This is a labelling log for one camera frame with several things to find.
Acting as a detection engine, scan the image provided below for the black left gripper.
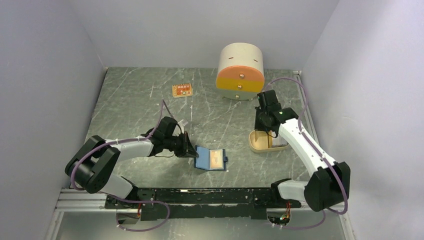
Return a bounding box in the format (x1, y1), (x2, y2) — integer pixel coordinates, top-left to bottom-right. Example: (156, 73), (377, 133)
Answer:
(164, 130), (199, 158)

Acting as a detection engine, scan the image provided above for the blue card holder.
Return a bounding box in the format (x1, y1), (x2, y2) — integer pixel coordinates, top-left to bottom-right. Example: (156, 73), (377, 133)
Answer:
(194, 145), (228, 171)

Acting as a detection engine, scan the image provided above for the stack of credit cards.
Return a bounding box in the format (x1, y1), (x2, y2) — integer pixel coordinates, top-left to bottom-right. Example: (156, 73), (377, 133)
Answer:
(271, 135), (288, 148)

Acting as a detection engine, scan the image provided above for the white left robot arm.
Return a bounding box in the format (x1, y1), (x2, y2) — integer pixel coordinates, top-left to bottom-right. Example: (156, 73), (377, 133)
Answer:
(64, 116), (198, 208)

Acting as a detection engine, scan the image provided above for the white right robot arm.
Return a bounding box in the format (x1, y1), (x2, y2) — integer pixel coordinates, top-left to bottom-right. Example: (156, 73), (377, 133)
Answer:
(254, 90), (351, 212)

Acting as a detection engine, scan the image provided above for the beige card tray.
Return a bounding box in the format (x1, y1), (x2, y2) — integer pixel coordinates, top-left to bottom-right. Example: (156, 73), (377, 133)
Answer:
(248, 130), (289, 153)

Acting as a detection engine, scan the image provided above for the orange patterned card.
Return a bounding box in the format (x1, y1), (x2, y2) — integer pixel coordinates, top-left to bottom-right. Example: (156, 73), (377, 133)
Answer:
(171, 83), (193, 98)

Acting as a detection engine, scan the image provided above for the round pastel drawer cabinet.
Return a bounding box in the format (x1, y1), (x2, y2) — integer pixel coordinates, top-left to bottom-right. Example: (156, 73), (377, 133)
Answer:
(215, 42), (265, 101)

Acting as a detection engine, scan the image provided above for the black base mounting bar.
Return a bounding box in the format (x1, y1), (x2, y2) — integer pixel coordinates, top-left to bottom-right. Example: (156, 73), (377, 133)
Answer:
(104, 187), (301, 221)

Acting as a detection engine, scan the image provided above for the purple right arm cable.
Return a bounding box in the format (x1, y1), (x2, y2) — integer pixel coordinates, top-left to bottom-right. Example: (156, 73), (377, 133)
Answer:
(261, 77), (349, 230)

